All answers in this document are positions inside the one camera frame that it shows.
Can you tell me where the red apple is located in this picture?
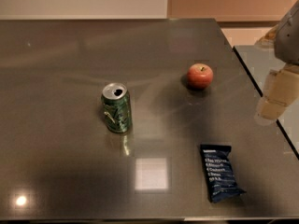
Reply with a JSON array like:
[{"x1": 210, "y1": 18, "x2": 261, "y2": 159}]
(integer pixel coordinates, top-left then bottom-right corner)
[{"x1": 187, "y1": 63, "x2": 214, "y2": 90}]

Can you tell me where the dark blue snack bar wrapper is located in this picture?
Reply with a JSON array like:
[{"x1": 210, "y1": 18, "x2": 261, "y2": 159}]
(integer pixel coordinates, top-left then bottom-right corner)
[{"x1": 199, "y1": 144, "x2": 245, "y2": 203}]

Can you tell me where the green soda can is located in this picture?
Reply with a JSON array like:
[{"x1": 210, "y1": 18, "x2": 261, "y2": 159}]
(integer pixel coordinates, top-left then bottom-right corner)
[{"x1": 101, "y1": 83, "x2": 132, "y2": 133}]

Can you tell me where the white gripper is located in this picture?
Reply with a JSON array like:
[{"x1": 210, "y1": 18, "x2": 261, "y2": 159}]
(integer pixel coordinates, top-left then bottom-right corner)
[{"x1": 254, "y1": 0, "x2": 299, "y2": 121}]

